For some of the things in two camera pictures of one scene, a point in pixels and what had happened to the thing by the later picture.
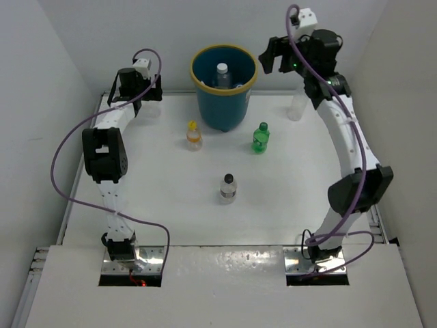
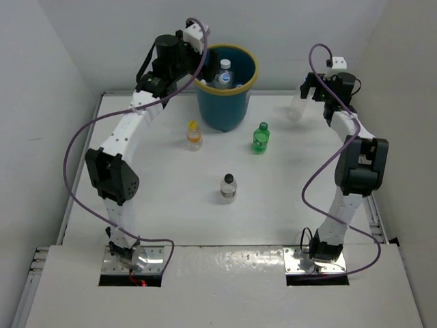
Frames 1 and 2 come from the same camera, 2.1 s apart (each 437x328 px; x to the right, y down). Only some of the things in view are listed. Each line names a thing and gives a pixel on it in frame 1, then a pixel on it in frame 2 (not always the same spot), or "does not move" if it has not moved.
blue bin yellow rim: (223, 109) does not move
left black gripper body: (153, 94) -> (188, 60)
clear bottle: (297, 108) does not move
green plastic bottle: (260, 138) does not move
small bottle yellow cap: (193, 137) does not move
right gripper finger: (267, 57) -> (311, 81)
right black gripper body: (290, 60) -> (323, 93)
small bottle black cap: (228, 189) does not move
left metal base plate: (152, 255) does not move
